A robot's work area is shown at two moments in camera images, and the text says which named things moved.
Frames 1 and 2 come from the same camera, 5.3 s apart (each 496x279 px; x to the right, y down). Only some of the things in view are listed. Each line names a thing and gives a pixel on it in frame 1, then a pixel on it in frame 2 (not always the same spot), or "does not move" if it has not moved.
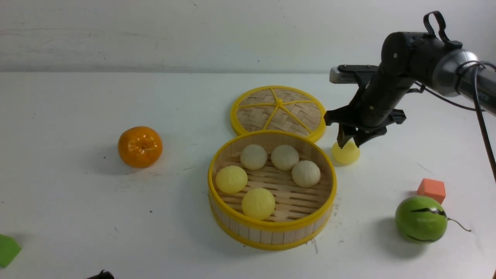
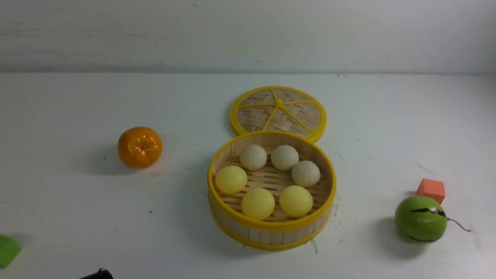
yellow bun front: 258,203 does not move
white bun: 305,173 does not move
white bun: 253,157 does not move
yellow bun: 349,154 to 295,201
